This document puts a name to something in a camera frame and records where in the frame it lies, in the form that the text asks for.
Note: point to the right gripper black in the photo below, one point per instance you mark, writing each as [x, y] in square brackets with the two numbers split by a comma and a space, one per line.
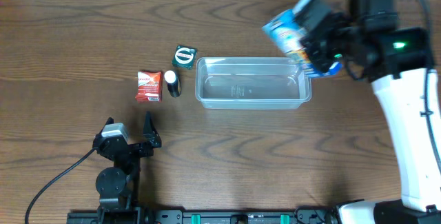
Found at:
[319, 49]

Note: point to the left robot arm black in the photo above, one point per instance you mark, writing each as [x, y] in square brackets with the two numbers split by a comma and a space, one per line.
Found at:
[118, 185]

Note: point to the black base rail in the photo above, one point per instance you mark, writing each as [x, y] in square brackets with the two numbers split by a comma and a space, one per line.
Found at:
[302, 215]

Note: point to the clear plastic container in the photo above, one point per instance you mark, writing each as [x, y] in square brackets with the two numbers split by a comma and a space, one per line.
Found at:
[251, 83]

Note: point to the dark bottle white cap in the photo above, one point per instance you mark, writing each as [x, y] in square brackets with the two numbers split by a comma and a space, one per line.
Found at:
[173, 83]

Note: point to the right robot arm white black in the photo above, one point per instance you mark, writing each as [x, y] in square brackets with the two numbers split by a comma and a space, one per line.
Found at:
[399, 65]

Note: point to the blue medicine box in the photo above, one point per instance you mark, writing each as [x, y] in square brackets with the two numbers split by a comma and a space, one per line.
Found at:
[286, 34]

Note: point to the green Zam-Buk box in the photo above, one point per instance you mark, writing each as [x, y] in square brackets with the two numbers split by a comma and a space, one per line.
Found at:
[184, 57]

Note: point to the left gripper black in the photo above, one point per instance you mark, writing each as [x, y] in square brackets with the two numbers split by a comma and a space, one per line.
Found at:
[132, 149]

